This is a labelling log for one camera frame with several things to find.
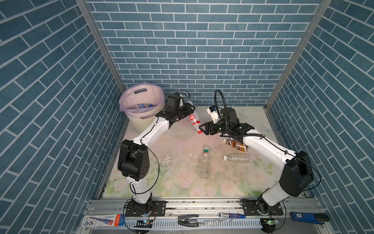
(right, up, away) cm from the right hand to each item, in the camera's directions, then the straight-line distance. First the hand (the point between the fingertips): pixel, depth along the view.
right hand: (202, 124), depth 81 cm
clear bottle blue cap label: (-39, +12, +18) cm, 44 cm away
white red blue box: (-49, -46, -12) cm, 68 cm away
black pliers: (-7, -46, -12) cm, 48 cm away
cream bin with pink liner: (-42, +14, +18) cm, 48 cm away
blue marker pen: (+13, -45, -11) cm, 48 cm away
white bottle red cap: (-4, +2, +2) cm, 5 cm away
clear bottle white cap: (+23, -22, +9) cm, 33 cm away
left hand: (-5, +10, +5) cm, 12 cm away
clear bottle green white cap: (+3, -25, +9) cm, 27 cm away
